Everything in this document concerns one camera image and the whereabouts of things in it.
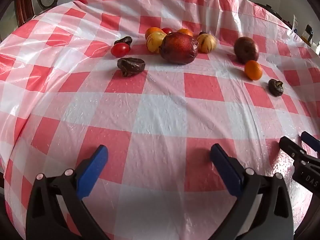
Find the red tomato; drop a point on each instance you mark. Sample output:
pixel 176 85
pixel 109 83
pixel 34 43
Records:
pixel 120 50
pixel 167 30

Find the orange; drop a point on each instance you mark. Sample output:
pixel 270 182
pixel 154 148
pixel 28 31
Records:
pixel 185 31
pixel 153 30
pixel 253 70

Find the red white checkered plastic tablecloth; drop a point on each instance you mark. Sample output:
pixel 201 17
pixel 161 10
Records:
pixel 160 120

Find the dark small appliance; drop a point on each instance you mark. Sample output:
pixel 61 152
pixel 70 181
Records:
pixel 310 31

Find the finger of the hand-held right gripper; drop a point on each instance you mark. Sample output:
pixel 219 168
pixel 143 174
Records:
pixel 311 141
pixel 287 143

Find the wooden door frame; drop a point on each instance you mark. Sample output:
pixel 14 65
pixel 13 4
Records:
pixel 23 5

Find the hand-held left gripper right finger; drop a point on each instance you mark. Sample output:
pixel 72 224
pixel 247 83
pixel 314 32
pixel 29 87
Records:
pixel 225 170

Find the red mango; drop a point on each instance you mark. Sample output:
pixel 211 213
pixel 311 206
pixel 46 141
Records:
pixel 178 47

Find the yellow striped pepino melon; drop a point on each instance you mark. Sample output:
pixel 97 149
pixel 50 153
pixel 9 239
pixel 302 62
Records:
pixel 154 41
pixel 206 43

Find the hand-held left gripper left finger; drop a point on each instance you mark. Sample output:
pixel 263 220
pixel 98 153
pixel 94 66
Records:
pixel 96 165

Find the dark purple passion fruit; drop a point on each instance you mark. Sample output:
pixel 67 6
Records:
pixel 246 50

